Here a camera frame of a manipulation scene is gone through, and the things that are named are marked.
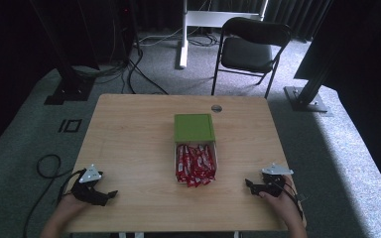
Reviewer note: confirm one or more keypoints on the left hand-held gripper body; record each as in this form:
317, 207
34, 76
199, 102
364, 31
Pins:
87, 185

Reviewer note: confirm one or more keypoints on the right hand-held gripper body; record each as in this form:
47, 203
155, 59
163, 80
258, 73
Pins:
273, 180

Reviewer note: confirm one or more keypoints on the green drawer box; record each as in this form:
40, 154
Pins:
194, 127

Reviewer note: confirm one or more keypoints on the person's left hand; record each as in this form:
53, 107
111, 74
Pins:
69, 206

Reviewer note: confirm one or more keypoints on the person's right hand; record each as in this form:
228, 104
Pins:
282, 206

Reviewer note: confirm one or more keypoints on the pile of red snack packets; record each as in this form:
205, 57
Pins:
195, 163

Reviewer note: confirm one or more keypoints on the grey round table grommet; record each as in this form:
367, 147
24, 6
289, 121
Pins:
216, 108

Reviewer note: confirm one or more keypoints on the black metal stand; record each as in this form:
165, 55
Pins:
309, 92
69, 76

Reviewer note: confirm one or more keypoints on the black folding chair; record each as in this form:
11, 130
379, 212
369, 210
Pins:
248, 49

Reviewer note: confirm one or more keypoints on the white metal stand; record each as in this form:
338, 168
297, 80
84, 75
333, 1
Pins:
185, 36

